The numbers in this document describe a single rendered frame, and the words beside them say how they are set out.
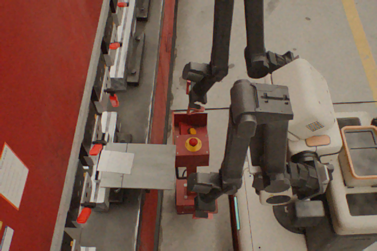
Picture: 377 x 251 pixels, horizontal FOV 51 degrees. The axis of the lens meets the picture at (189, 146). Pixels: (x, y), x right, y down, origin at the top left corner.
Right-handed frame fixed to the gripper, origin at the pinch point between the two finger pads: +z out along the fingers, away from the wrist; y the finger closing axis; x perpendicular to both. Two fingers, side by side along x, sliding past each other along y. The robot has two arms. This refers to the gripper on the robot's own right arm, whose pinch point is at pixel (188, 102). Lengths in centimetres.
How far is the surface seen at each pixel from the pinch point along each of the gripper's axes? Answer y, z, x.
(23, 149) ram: 54, -43, -59
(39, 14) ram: 28, -52, -61
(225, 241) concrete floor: 30, 80, 62
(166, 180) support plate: 33.6, 4.0, -8.7
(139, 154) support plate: 22.3, 8.5, -17.5
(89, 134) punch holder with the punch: 30, -12, -41
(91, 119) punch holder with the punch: 26, -14, -41
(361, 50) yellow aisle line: -110, 28, 166
